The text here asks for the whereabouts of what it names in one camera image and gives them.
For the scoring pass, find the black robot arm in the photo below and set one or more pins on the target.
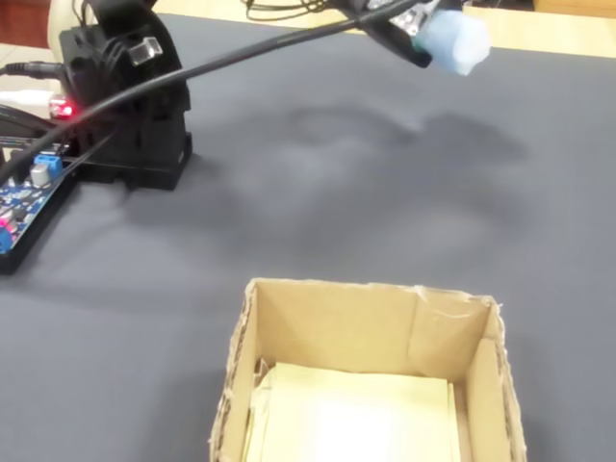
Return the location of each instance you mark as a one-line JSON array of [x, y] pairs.
[[144, 120]]

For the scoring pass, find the blue circuit board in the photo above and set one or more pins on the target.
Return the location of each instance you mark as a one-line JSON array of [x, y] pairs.
[[24, 197]]

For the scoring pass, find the grey textured mat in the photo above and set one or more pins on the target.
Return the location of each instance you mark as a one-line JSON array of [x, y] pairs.
[[337, 192]]

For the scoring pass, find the small camera circuit board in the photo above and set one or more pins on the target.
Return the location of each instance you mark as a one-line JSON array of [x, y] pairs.
[[409, 19]]

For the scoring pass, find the yellow paper sheet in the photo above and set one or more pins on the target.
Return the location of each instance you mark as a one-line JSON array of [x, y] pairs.
[[361, 414]]

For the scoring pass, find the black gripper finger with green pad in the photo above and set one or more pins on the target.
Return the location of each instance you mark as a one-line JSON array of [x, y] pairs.
[[399, 38]]

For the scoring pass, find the white motor driver board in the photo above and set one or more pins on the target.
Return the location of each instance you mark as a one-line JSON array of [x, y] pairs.
[[60, 108]]

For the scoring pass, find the open cardboard box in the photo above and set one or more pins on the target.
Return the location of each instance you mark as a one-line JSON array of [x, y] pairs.
[[337, 327]]

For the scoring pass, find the light blue foam block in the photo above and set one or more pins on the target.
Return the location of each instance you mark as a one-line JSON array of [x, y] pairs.
[[454, 41]]

